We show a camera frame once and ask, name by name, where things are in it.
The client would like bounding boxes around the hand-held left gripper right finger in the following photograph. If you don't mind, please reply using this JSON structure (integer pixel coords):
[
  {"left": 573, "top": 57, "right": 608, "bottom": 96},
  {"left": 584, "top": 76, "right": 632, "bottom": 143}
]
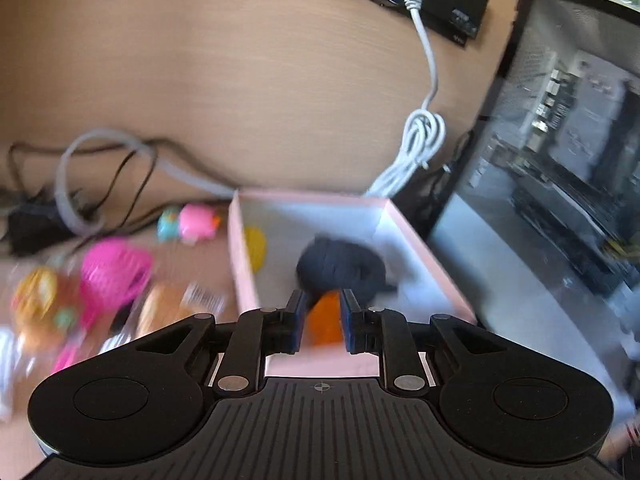
[{"left": 340, "top": 288, "right": 506, "bottom": 394}]

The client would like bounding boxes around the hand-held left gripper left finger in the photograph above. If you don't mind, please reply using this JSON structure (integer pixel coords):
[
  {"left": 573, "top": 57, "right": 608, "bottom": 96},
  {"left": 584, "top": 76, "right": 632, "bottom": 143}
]
[{"left": 132, "top": 290, "right": 311, "bottom": 394}]

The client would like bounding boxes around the orange plastic toy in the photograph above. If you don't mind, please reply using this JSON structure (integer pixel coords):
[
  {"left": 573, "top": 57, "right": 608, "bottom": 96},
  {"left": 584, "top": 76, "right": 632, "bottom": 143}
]
[{"left": 306, "top": 292, "right": 346, "bottom": 348}]

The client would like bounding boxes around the pink cardboard box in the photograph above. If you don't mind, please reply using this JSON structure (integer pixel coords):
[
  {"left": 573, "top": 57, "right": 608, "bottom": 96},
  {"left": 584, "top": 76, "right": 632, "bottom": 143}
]
[{"left": 227, "top": 189, "right": 478, "bottom": 378}]

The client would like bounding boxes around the packaged bun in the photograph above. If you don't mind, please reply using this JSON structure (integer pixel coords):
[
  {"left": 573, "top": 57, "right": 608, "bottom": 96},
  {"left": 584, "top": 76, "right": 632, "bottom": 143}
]
[
  {"left": 12, "top": 265, "right": 77, "bottom": 352},
  {"left": 137, "top": 282, "right": 227, "bottom": 341}
]

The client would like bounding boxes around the pink and teal toy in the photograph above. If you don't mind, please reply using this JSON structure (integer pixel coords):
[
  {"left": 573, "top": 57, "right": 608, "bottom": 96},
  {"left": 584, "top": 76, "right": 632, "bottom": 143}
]
[{"left": 157, "top": 203, "right": 222, "bottom": 246}]

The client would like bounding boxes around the pink plastic basket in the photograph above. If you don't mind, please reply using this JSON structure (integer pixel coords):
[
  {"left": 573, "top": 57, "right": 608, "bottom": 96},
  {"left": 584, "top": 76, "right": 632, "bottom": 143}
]
[{"left": 79, "top": 239, "right": 154, "bottom": 332}]

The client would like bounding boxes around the white blister pack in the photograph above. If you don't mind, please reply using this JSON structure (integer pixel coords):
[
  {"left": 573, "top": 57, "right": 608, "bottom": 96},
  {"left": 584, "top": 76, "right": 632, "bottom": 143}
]
[{"left": 0, "top": 329, "right": 22, "bottom": 422}]

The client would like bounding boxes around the black cloth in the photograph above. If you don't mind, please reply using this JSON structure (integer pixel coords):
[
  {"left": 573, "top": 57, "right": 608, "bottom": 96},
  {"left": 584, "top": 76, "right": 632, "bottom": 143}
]
[{"left": 296, "top": 236, "right": 401, "bottom": 307}]

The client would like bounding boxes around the yellow plastic toy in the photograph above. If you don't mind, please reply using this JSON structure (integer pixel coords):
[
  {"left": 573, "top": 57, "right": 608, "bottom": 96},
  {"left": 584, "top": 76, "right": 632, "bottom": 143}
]
[{"left": 243, "top": 226, "right": 269, "bottom": 275}]

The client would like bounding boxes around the glass-sided computer case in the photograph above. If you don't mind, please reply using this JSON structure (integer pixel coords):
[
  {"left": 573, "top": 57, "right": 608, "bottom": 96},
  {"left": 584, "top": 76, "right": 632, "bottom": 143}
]
[{"left": 425, "top": 0, "right": 640, "bottom": 413}]

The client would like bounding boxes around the black power adapter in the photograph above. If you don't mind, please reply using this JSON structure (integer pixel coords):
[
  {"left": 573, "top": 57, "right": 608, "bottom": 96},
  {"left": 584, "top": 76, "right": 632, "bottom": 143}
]
[{"left": 7, "top": 199, "right": 68, "bottom": 257}]

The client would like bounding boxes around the black power strip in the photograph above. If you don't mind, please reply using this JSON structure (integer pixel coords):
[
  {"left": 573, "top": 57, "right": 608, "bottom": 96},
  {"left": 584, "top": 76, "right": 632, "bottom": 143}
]
[{"left": 240, "top": 0, "right": 490, "bottom": 51}]

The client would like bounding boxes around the black cable bundle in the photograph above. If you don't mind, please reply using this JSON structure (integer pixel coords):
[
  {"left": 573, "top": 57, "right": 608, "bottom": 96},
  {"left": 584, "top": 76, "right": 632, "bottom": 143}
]
[{"left": 397, "top": 130, "right": 476, "bottom": 242}]

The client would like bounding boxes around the grey cable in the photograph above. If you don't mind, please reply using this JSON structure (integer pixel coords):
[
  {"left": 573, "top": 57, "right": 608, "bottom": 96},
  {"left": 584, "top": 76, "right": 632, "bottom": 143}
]
[{"left": 56, "top": 129, "right": 236, "bottom": 237}]

